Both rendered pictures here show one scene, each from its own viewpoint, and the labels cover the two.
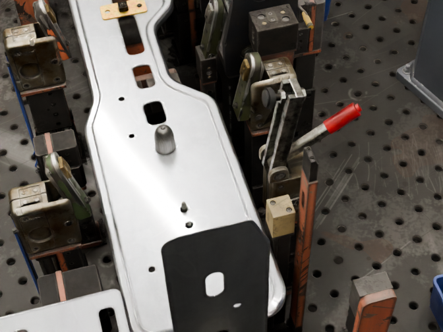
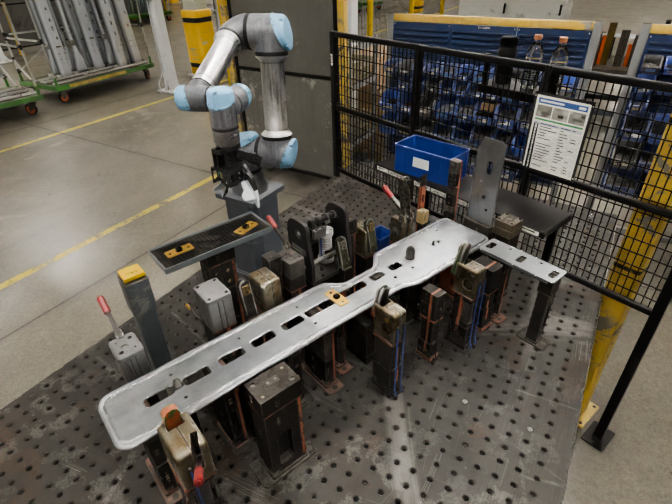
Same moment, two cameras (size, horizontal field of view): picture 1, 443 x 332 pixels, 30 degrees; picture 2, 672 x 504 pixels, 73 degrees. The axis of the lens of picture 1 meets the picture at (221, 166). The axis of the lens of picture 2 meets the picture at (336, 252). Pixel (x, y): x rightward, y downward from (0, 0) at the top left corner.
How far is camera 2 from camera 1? 2.03 m
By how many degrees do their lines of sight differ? 77
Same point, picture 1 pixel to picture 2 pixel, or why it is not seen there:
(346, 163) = not seen: hidden behind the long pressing
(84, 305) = (492, 251)
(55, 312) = (502, 256)
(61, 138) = (430, 289)
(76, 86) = (331, 404)
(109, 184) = (440, 264)
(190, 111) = (386, 257)
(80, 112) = (351, 392)
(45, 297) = (497, 267)
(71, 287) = (487, 263)
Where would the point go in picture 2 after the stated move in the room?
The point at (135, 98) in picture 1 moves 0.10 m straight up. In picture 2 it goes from (391, 273) to (393, 248)
